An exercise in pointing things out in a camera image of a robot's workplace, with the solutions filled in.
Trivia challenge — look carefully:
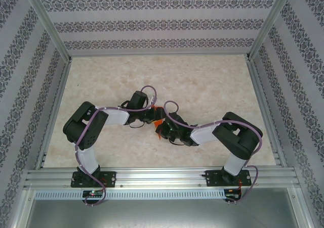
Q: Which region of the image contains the small circuit board green light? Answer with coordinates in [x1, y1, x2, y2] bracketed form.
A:
[83, 190, 105, 198]

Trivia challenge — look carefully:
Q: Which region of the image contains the orange cloth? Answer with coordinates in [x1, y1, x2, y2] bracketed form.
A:
[152, 106, 167, 141]

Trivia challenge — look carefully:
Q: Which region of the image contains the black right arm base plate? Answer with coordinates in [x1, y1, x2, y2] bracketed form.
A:
[206, 169, 252, 188]

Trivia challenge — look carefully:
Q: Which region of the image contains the aluminium frame post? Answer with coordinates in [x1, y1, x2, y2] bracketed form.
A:
[20, 0, 73, 62]
[245, 0, 297, 61]

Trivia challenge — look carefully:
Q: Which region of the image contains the small circuit board with pins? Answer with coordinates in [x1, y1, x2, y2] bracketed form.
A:
[225, 189, 242, 201]

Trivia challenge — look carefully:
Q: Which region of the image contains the slotted grey cable duct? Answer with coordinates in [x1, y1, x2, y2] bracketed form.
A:
[34, 189, 226, 200]

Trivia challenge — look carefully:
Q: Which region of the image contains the grey sheet metal panel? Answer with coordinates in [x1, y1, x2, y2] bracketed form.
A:
[10, 187, 317, 228]

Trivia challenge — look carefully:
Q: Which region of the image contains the aluminium side rail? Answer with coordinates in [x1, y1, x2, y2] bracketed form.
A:
[34, 60, 73, 170]
[247, 58, 289, 167]

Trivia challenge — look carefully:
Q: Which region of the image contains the long aluminium mounting rail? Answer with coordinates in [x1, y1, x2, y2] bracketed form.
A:
[24, 166, 301, 188]

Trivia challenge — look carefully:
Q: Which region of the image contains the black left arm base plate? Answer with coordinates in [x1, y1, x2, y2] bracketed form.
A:
[70, 171, 117, 188]

